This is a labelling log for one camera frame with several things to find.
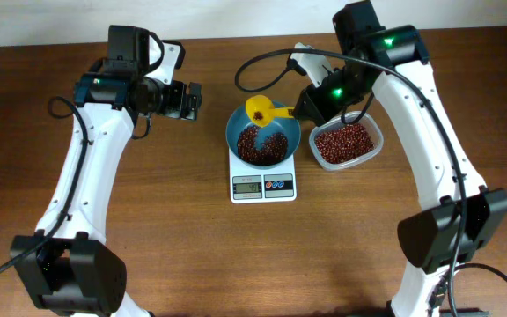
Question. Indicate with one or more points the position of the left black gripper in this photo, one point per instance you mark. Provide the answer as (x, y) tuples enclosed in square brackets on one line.
[(182, 100)]

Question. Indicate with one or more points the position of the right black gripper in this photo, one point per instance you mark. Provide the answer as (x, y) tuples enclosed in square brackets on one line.
[(308, 107)]

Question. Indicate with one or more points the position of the blue plastic bowl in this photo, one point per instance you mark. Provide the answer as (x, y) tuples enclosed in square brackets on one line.
[(240, 127)]

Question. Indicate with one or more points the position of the red adzuki beans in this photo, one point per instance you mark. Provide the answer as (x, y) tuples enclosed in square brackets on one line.
[(336, 146)]

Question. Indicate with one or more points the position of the yellow plastic measuring scoop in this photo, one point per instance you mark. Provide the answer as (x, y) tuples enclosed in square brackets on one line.
[(262, 111)]

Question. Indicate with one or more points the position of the clear plastic bean container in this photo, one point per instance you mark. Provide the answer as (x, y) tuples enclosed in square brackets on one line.
[(338, 146)]

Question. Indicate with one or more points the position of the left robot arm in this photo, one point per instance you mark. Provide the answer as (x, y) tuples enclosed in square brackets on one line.
[(65, 265)]

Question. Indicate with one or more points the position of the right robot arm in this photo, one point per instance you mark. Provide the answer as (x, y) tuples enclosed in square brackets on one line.
[(459, 213)]

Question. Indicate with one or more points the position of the white digital kitchen scale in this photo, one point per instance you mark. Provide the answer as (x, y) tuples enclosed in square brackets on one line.
[(262, 184)]

